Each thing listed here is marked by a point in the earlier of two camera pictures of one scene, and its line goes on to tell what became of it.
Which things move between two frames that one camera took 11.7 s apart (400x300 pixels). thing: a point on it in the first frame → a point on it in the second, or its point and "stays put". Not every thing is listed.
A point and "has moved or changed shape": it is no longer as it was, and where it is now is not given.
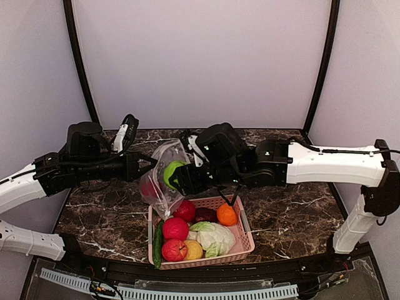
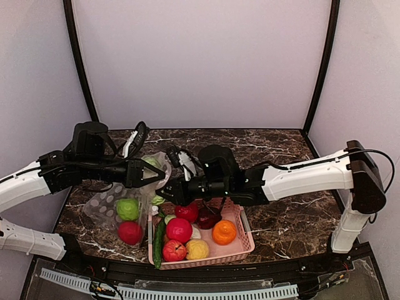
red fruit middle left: [175, 229] stays put
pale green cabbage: [215, 239] → [149, 173]
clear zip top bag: [154, 185] has moved or changed shape
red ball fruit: [148, 189] → [130, 232]
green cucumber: [158, 244] stays put
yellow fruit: [194, 250] stays put
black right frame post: [325, 65] stays put
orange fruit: [227, 215] → [224, 232]
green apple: [169, 170] → [127, 209]
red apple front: [174, 250] stays put
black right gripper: [186, 179] → [180, 191]
